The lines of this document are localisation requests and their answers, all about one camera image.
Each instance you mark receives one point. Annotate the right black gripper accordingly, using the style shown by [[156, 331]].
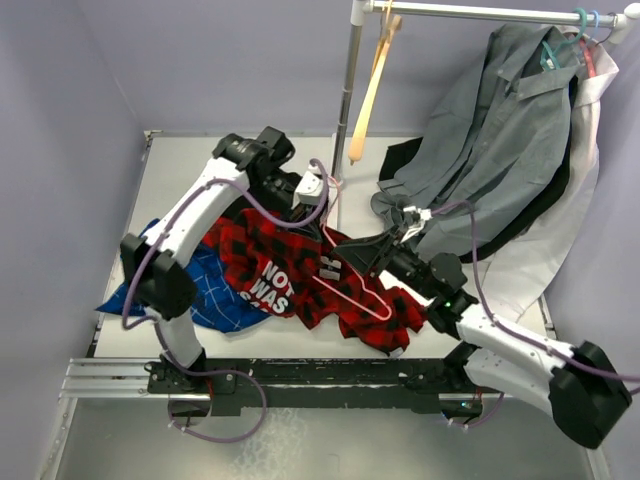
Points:
[[371, 252]]

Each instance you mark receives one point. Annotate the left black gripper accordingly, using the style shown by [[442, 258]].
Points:
[[299, 211]]

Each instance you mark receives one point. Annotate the red black plaid shirt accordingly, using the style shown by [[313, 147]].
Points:
[[288, 275]]

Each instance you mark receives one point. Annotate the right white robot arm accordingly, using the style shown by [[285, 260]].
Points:
[[577, 386]]

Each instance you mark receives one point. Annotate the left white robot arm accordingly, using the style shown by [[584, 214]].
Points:
[[154, 264]]

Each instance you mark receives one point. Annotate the blue checked shirt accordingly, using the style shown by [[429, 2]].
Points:
[[217, 305]]

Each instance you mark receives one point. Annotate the white hanging shirt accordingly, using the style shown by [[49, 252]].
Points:
[[517, 274]]

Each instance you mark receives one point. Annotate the grey hanging shirt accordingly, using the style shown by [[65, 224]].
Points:
[[491, 145]]

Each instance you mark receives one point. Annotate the yellow plastic hanger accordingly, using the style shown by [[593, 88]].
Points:
[[385, 20]]

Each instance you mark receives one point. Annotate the cream plastic hanger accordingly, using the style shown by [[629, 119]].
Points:
[[356, 147]]

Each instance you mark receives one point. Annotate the teal plastic hanger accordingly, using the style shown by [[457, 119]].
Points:
[[548, 58]]

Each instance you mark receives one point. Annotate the blue hanger hook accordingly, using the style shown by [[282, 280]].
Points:
[[596, 19]]

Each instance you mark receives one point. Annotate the metal clothes rack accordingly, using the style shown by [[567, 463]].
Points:
[[437, 40]]

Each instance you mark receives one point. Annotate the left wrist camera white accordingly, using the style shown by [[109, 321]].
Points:
[[309, 189]]

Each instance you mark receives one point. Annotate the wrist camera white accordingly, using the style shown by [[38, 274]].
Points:
[[414, 219], [309, 189]]

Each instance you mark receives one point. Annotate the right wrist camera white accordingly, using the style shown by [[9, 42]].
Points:
[[414, 219]]

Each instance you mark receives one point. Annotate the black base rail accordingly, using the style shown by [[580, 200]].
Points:
[[423, 386]]

